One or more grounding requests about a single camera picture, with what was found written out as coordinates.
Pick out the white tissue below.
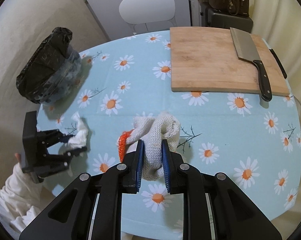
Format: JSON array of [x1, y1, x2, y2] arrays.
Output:
[[67, 112, 89, 149]]

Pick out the white orange knit glove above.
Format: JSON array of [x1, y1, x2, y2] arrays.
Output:
[[117, 112, 181, 181]]

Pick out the cleaver with black handle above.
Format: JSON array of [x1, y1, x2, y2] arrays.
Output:
[[230, 27, 272, 102]]

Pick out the person's left hand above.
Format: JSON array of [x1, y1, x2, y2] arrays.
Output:
[[14, 153, 21, 163]]

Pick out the white cabinet door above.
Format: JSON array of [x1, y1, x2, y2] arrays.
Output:
[[87, 0, 191, 40]]

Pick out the white left sleeve forearm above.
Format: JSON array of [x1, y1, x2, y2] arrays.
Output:
[[0, 164, 55, 239]]

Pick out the trash bin with black bag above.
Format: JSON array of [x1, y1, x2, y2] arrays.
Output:
[[16, 27, 82, 105]]

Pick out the white chair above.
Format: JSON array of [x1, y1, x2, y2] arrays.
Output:
[[119, 0, 177, 35]]

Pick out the wooden cutting board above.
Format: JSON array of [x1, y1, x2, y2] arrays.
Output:
[[169, 26, 290, 97]]

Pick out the dark storage box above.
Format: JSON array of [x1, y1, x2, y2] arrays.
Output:
[[205, 7, 253, 33]]

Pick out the daisy pattern blue tablecloth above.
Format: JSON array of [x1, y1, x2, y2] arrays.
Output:
[[37, 31, 301, 219]]

